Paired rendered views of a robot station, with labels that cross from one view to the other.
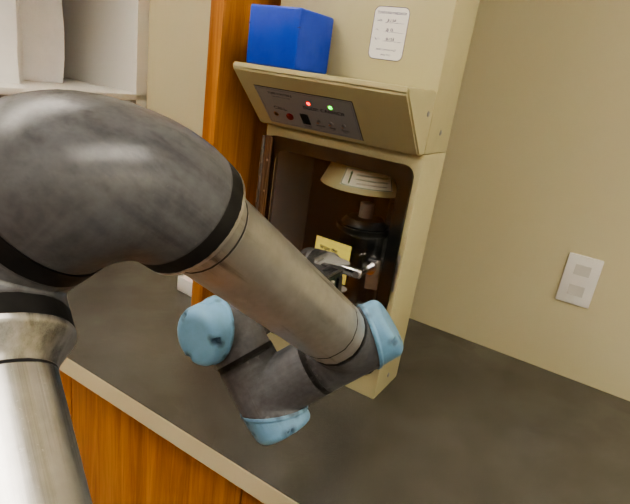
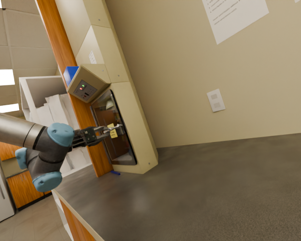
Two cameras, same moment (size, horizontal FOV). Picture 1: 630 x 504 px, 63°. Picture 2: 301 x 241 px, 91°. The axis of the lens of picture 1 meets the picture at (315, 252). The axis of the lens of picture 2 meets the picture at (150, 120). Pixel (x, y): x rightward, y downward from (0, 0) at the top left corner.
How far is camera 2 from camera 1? 63 cm
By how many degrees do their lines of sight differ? 26
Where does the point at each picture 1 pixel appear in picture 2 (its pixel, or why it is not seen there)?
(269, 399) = (34, 172)
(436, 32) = (97, 49)
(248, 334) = (33, 153)
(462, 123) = (157, 77)
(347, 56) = not seen: hidden behind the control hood
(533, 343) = (218, 133)
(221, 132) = (78, 111)
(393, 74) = not seen: hidden behind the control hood
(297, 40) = (69, 74)
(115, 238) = not seen: outside the picture
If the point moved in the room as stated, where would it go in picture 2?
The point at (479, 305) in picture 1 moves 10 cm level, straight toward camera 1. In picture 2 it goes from (194, 129) to (188, 134)
